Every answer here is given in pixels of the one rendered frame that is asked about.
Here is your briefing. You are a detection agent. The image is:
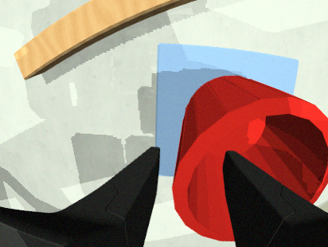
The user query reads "tan wooden plank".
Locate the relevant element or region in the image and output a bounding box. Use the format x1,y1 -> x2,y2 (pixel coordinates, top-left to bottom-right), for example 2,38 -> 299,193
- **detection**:
14,0 -> 198,80

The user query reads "red cup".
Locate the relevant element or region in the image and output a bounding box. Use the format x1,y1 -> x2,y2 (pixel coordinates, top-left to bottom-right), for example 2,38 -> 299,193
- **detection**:
171,76 -> 328,242

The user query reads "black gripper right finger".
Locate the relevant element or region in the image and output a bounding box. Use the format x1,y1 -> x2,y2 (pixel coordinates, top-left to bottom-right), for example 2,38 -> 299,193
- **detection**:
222,151 -> 328,247

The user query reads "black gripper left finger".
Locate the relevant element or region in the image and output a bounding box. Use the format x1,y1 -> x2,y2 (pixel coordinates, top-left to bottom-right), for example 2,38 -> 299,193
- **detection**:
0,147 -> 160,247

